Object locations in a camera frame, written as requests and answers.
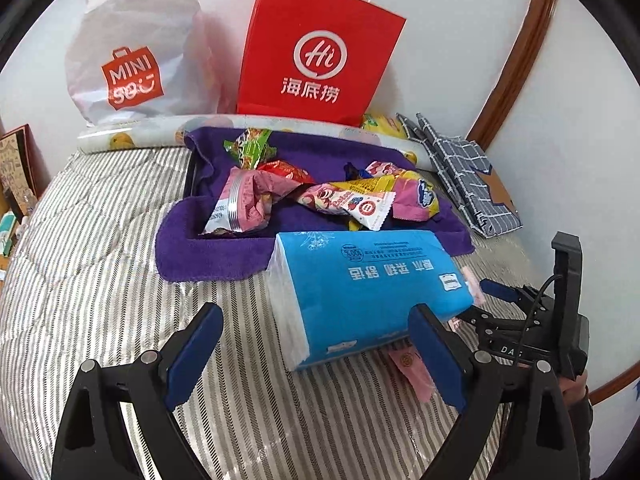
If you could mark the wooden door frame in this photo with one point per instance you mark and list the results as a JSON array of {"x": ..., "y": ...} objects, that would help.
[{"x": 514, "y": 73}]

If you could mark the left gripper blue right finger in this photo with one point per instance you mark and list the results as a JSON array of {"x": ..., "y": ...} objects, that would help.
[{"x": 445, "y": 355}]

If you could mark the green snack packet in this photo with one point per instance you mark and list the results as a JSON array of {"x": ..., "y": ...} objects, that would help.
[{"x": 251, "y": 148}]

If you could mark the right hand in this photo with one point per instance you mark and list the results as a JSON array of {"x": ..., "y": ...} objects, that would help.
[{"x": 573, "y": 390}]

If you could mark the dark blue snack packet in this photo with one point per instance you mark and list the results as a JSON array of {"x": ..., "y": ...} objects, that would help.
[{"x": 353, "y": 173}]

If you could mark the pale pink snack packet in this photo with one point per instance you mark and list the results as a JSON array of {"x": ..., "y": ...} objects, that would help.
[{"x": 410, "y": 364}]

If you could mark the red white snack packet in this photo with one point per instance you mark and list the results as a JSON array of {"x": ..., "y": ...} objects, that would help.
[{"x": 382, "y": 169}]

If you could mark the grey checked star cushion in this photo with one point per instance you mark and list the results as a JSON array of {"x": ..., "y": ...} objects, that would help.
[{"x": 468, "y": 177}]

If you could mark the red paper shopping bag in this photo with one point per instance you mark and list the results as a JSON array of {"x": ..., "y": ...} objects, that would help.
[{"x": 315, "y": 59}]

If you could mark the pink silver snack bag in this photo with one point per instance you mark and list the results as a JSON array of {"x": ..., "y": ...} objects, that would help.
[{"x": 246, "y": 201}]

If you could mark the yellow pink sweet potato snack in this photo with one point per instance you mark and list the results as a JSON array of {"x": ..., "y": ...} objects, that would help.
[{"x": 415, "y": 198}]

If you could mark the white red round-logo snack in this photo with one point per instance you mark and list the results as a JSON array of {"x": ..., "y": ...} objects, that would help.
[{"x": 370, "y": 209}]

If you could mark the white Miniso plastic bag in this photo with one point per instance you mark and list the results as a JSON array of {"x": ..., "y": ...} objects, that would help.
[{"x": 132, "y": 59}]

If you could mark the red orange snack packet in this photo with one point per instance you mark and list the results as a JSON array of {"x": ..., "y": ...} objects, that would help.
[{"x": 284, "y": 169}]

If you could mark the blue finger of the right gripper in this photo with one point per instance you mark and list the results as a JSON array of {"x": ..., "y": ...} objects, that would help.
[{"x": 500, "y": 291}]

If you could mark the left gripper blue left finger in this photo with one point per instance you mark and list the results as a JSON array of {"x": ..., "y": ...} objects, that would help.
[{"x": 186, "y": 353}]

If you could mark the purple towel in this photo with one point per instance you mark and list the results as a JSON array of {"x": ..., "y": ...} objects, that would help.
[{"x": 183, "y": 253}]

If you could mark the blue tissue pack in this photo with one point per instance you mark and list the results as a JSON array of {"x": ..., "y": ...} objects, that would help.
[{"x": 337, "y": 293}]

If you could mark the yellow lemon tea pack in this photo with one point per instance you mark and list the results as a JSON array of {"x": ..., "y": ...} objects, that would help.
[{"x": 385, "y": 125}]

